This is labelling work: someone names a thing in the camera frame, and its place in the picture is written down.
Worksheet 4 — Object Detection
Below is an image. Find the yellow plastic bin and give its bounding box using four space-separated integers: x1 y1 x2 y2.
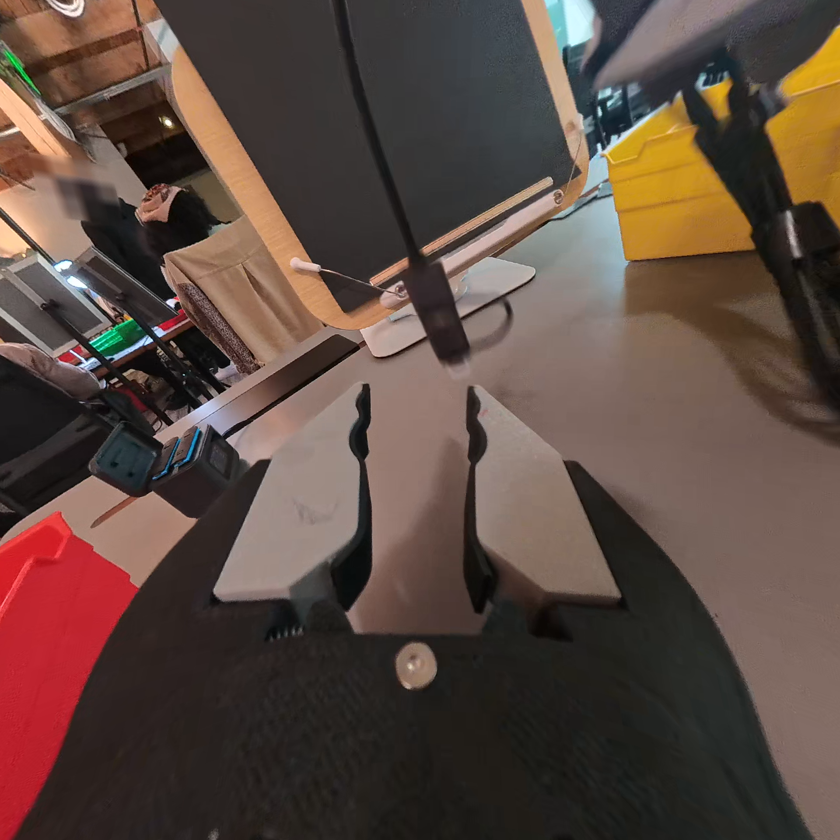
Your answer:
602 26 840 262

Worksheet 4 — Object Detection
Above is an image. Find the grey framed screen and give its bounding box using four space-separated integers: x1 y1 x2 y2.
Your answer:
0 252 112 358
69 248 175 329

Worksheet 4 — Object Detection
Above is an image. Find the beige cloth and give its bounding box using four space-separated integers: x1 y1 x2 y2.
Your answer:
163 217 322 368

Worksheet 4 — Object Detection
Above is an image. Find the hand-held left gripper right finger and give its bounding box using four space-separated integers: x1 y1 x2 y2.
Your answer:
463 385 622 616

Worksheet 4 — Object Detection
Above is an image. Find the black office chair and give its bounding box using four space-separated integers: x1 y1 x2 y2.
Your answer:
0 344 155 519

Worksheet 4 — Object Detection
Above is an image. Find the white-tipped metal stylus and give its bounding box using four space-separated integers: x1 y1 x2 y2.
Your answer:
290 257 401 296

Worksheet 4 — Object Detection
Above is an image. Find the dark battery charger case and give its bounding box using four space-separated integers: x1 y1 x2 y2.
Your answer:
88 421 240 519

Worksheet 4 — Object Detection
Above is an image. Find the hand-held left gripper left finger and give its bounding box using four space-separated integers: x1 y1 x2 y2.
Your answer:
212 382 374 613

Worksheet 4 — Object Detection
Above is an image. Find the green box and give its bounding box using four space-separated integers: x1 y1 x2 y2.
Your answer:
88 318 158 355

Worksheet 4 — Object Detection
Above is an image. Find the wood-framed black board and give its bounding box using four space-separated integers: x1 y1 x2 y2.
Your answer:
154 0 588 332

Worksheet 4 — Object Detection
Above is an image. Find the black cable bundle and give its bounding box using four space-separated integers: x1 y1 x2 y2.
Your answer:
682 52 840 408

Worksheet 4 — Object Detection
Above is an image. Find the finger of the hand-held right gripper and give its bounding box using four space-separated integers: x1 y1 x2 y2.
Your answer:
581 0 746 89

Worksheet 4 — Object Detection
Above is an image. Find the red plastic bin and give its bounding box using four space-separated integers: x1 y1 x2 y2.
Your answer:
0 511 142 840

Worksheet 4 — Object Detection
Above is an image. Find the brown patterned cloth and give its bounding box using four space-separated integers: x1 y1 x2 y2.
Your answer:
177 282 263 375

